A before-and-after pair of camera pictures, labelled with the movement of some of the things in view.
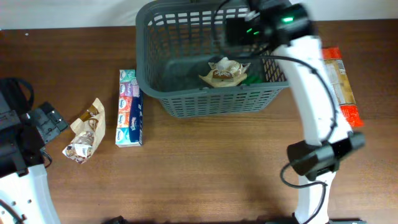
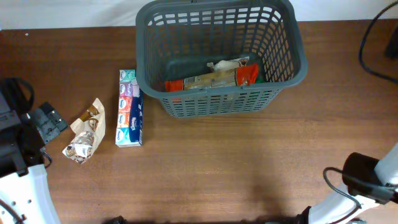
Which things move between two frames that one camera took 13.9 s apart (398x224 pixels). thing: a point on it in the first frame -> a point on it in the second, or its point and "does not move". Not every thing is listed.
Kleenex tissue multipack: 130,116 does not move
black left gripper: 51,121 does not move
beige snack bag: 90,129 does not move
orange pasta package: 332,58 -> 235,76
